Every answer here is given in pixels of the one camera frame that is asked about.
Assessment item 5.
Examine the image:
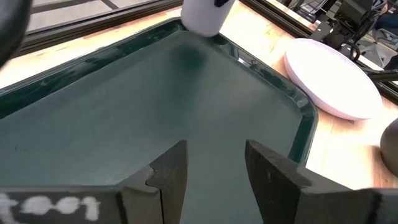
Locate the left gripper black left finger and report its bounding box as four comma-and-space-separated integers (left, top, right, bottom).
117, 139, 189, 224

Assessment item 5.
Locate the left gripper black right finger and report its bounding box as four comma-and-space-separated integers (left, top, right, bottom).
244, 139, 353, 224

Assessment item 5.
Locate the lavender round plate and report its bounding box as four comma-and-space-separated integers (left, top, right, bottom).
283, 37, 384, 121

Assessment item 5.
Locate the dark grey bowl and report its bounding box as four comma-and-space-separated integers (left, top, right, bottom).
379, 117, 398, 179

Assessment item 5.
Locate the dark green serving tray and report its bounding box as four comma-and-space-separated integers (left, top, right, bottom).
0, 17, 320, 224

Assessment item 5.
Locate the pale blue-grey mug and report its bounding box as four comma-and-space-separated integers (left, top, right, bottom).
181, 0, 236, 39

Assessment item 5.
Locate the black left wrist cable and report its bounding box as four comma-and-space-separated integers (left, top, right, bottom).
0, 0, 34, 68

